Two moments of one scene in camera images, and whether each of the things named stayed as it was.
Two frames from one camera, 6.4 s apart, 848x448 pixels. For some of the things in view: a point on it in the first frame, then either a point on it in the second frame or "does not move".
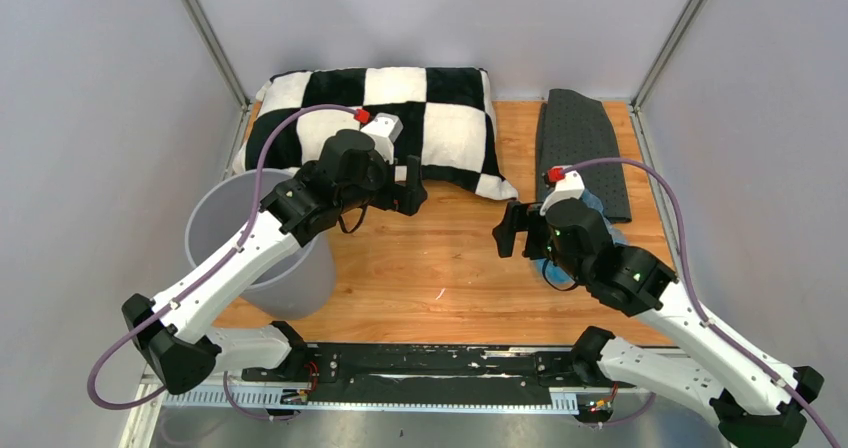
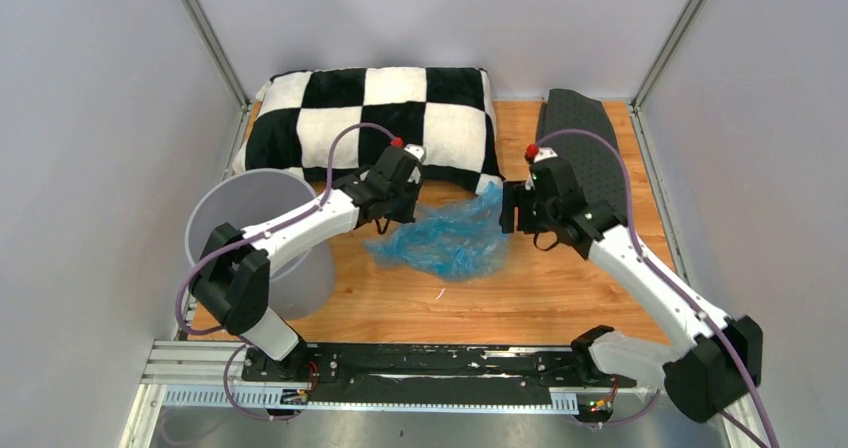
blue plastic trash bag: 550,272 to 462,240
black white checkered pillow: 448,116 does not move
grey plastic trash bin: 299,286 does not move
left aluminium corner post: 213,44 does not move
